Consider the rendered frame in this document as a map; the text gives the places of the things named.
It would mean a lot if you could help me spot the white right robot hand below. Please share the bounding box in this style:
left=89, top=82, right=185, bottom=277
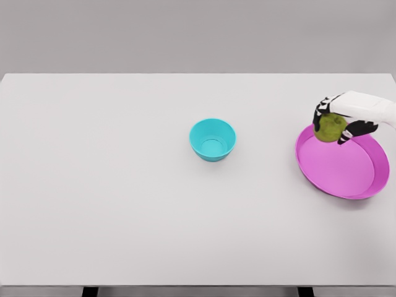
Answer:
left=311, top=90, right=389, bottom=146

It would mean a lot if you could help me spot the green apple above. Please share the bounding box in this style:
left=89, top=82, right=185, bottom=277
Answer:
left=313, top=113, right=348, bottom=144

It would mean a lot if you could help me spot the pink plate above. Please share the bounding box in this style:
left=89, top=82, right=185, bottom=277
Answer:
left=295, top=122, right=390, bottom=200

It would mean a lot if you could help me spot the blue bowl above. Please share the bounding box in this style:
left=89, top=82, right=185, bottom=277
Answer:
left=189, top=118, right=237, bottom=162

